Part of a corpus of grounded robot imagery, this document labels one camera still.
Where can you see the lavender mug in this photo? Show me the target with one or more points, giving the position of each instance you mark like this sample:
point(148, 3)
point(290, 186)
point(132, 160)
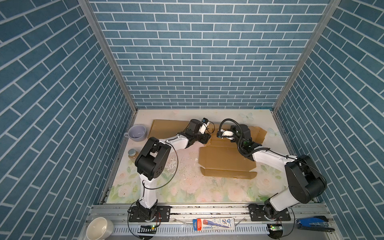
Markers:
point(136, 133)

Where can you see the brown cardboard box stack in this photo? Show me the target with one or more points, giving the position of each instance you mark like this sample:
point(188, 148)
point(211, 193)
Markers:
point(221, 158)

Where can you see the toothpaste package red blue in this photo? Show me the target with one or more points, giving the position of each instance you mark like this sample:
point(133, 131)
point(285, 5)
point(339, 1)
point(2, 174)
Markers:
point(213, 224)

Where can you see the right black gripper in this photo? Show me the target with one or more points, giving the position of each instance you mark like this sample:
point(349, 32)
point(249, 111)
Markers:
point(233, 128)

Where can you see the aluminium rail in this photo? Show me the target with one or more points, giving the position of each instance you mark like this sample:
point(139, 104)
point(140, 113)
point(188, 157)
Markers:
point(180, 225)

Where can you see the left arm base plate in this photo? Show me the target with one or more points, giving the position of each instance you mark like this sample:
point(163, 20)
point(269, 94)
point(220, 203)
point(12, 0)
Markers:
point(163, 213)

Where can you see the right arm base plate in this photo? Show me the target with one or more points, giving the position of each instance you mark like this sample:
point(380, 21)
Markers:
point(255, 213)

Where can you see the right controller board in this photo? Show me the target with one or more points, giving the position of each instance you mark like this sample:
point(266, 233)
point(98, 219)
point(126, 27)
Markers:
point(275, 231)

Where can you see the blue stapler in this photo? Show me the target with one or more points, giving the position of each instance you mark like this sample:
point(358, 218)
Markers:
point(317, 223)

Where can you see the small jar with lid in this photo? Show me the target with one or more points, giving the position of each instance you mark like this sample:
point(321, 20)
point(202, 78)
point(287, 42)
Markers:
point(133, 154)

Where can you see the white bowl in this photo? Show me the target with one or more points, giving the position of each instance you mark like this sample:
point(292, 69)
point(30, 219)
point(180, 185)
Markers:
point(99, 229)

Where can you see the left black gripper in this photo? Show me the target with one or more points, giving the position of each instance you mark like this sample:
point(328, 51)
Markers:
point(204, 138)

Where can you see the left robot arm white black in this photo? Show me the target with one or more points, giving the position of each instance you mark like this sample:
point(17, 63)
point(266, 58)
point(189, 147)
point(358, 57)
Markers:
point(152, 160)

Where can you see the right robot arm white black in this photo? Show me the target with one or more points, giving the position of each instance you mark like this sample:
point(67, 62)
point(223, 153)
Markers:
point(305, 182)

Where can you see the controller board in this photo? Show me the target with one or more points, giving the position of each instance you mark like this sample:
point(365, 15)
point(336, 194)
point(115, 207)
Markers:
point(275, 231)
point(147, 232)

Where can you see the left controller board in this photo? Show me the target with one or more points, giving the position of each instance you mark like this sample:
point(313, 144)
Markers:
point(147, 232)

